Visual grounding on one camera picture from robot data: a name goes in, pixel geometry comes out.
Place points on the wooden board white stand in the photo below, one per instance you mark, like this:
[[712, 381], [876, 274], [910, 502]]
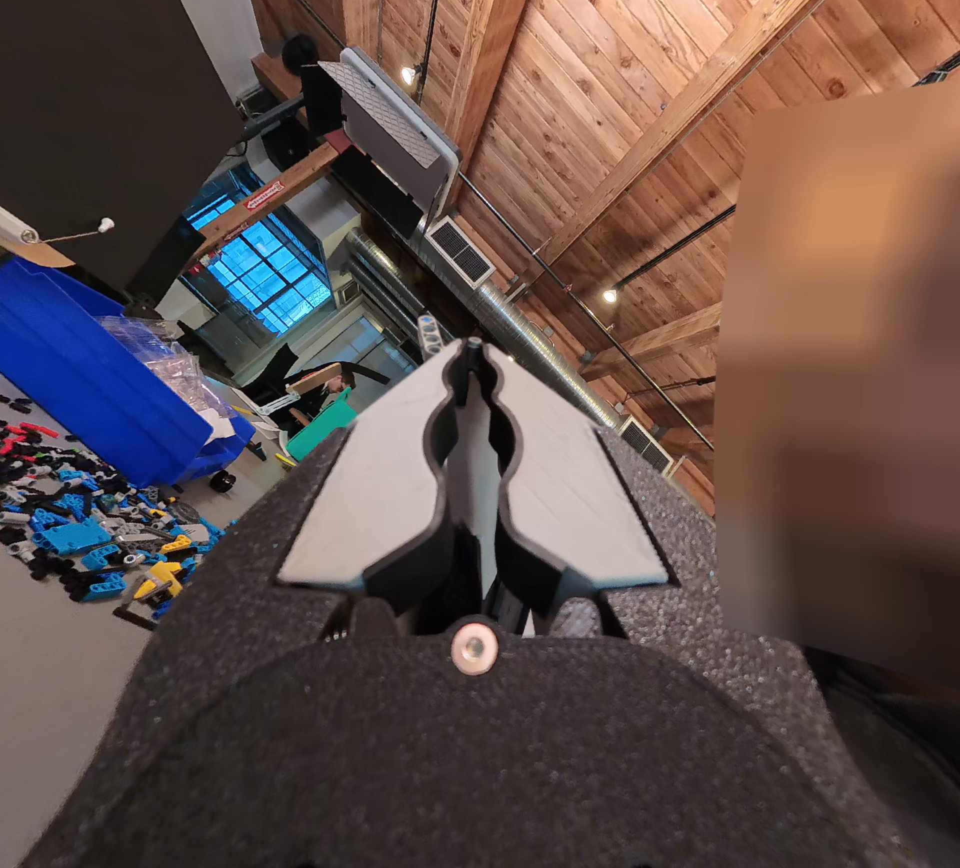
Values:
[[311, 380]]

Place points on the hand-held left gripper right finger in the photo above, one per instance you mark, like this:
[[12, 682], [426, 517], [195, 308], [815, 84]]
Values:
[[585, 508]]

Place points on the white adjustable stand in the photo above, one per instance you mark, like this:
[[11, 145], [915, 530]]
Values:
[[15, 227]]

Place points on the blue storage bin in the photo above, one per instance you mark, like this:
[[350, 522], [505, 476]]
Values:
[[90, 373]]

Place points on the black ceiling fixture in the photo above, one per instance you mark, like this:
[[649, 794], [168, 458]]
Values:
[[322, 99]]

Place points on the teal storage bin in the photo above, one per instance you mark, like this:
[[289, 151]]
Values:
[[322, 433]]

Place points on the white air vent grille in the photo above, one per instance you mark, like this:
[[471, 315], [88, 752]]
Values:
[[459, 251], [646, 444]]

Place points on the short black brick pin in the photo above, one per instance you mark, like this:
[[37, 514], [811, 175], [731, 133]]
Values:
[[474, 358]]

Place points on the black divider panel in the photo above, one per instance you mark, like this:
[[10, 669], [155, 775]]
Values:
[[97, 58]]

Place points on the pile of small brick parts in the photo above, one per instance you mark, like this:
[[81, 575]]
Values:
[[90, 523]]

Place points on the large paned window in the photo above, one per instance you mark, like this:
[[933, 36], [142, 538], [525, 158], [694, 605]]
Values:
[[262, 268]]

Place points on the grey ceiling heater unit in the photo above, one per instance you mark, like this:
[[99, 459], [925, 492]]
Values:
[[390, 125]]

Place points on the wooden beam red sticker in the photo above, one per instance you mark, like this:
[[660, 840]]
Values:
[[277, 189]]

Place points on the crumpled clear plastic bag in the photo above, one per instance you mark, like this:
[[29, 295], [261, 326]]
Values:
[[165, 365]]

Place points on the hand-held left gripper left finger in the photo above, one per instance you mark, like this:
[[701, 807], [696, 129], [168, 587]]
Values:
[[360, 508]]

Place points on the grey desk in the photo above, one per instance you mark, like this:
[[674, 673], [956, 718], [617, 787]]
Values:
[[45, 658]]

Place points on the black toy wheel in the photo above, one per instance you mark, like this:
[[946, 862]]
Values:
[[223, 482]]

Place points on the round ceiling light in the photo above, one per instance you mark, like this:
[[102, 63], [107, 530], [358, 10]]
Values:
[[409, 74], [610, 296]]

